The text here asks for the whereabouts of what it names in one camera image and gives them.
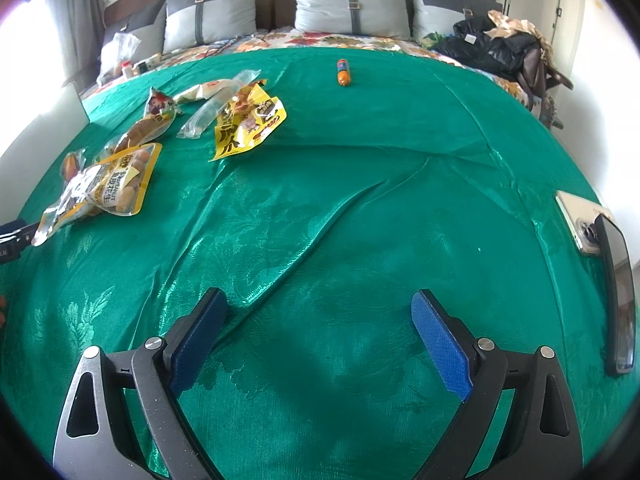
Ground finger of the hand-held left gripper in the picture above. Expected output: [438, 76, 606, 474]
[0, 219, 38, 263]

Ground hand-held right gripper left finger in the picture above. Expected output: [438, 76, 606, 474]
[52, 287, 231, 480]

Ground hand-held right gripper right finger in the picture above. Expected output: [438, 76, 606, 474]
[410, 289, 588, 480]

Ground yellow peanut packet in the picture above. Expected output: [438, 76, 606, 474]
[31, 142, 163, 247]

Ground clear chicken leg packet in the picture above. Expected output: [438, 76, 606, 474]
[102, 112, 176, 158]

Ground white triangular snack packet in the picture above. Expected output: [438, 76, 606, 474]
[145, 86, 180, 118]

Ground pale yellow stick packet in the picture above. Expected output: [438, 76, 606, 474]
[172, 78, 236, 105]

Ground small brown snack packet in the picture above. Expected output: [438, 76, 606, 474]
[60, 152, 83, 181]

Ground white board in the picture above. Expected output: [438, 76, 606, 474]
[0, 82, 91, 161]

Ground green patterned blanket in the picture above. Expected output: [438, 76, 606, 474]
[0, 45, 640, 480]

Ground black smartphone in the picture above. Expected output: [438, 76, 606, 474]
[594, 214, 637, 377]

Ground gold smartphone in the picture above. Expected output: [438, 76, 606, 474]
[556, 190, 616, 256]

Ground clear plastic bag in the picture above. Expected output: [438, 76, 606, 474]
[97, 31, 142, 86]

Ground yellow printed snack packet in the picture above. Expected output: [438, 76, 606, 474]
[208, 80, 288, 162]

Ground long clear snack packet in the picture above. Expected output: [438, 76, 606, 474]
[176, 70, 262, 139]

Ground grey pillow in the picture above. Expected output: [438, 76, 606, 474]
[102, 0, 168, 61]
[407, 0, 503, 41]
[164, 0, 263, 53]
[287, 0, 408, 36]

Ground grey curtain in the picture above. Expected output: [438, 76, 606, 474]
[42, 0, 108, 81]

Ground brown bag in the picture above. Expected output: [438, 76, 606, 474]
[515, 42, 573, 98]

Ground black bag with clothes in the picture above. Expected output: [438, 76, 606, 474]
[430, 16, 543, 81]

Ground floral bedsheet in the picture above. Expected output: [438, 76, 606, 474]
[82, 27, 561, 131]

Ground beige cloth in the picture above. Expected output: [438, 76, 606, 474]
[487, 9, 551, 43]

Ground black cable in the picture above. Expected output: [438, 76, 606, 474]
[200, 34, 271, 58]

